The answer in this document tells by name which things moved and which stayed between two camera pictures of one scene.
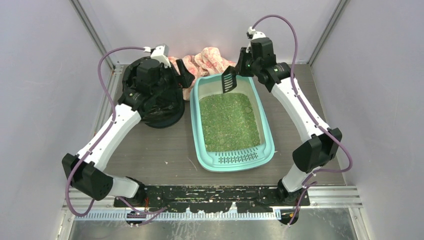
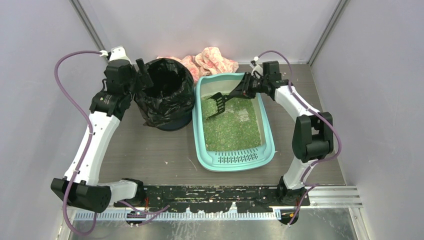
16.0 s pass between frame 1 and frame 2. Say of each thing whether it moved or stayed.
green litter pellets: stayed
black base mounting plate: stayed
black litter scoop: moved
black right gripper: moved
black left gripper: moved
